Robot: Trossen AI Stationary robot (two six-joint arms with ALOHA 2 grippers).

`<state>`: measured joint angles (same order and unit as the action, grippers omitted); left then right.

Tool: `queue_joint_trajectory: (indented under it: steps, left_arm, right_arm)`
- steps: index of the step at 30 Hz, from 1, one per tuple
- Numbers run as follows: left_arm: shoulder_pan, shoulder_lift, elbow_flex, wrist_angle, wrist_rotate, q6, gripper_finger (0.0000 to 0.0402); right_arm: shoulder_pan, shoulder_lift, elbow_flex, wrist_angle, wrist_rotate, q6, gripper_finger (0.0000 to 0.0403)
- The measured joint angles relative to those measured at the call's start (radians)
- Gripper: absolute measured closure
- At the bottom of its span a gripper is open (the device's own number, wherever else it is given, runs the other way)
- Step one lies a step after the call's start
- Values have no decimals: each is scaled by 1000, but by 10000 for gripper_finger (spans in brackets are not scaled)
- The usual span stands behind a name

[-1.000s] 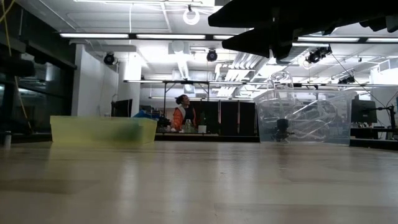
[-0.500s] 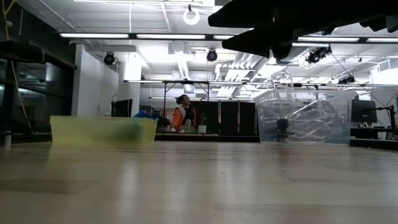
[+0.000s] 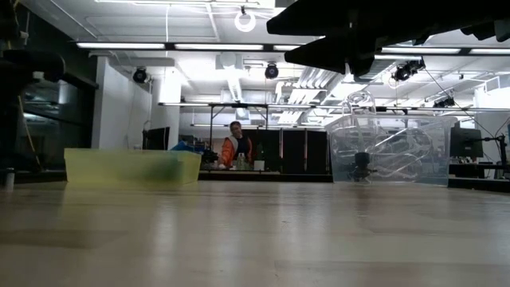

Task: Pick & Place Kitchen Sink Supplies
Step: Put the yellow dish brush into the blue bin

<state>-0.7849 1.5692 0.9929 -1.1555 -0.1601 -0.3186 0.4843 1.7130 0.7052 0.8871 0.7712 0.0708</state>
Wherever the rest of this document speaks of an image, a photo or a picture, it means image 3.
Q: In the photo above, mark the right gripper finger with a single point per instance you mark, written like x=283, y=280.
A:
x=338, y=56
x=315, y=20

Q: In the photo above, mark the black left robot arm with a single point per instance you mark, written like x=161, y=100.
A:
x=24, y=65

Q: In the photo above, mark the black storage cabinets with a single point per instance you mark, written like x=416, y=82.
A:
x=295, y=151

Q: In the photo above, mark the black computer monitor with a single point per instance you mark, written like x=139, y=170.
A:
x=156, y=138
x=467, y=142

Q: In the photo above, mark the white cup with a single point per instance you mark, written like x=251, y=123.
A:
x=259, y=166

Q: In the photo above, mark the small clear bottle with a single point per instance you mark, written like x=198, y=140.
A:
x=241, y=161

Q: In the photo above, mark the person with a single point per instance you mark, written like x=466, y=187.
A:
x=229, y=153

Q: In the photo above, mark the clear plastic bin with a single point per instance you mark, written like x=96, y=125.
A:
x=446, y=167

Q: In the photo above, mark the yellow translucent plastic bin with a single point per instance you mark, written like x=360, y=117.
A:
x=103, y=167

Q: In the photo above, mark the small white cylinder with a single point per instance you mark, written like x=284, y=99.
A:
x=9, y=179

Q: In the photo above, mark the black ceiling camera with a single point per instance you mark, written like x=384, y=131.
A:
x=444, y=102
x=406, y=71
x=271, y=71
x=139, y=75

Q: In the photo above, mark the black table edge rail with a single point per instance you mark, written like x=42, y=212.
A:
x=279, y=176

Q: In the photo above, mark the distant black frame beam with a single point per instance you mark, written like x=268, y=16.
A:
x=191, y=104

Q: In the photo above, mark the black frame beam with lights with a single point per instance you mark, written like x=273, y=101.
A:
x=119, y=45

